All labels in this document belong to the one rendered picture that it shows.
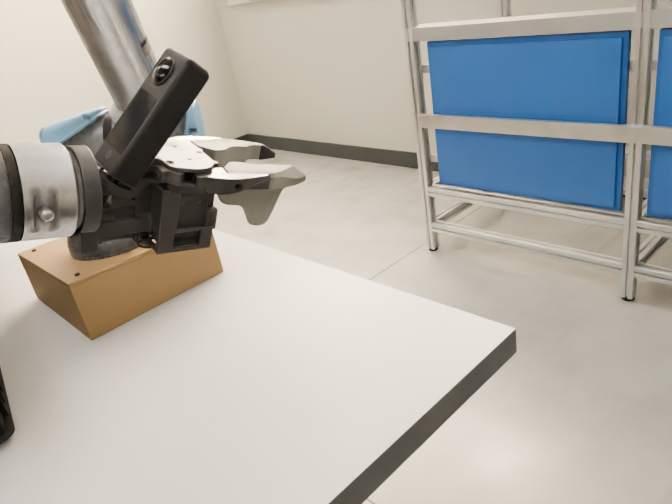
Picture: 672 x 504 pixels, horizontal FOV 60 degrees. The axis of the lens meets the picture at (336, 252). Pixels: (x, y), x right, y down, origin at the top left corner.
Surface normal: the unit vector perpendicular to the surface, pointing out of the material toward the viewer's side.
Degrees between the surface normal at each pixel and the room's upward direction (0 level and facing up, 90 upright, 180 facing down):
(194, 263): 90
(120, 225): 105
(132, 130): 44
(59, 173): 65
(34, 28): 90
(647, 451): 0
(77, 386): 0
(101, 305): 90
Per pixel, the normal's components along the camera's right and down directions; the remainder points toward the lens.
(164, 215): 0.60, 0.49
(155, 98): -0.56, -0.34
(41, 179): 0.60, -0.20
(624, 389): -0.16, -0.89
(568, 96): -0.70, 0.41
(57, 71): 0.69, 0.21
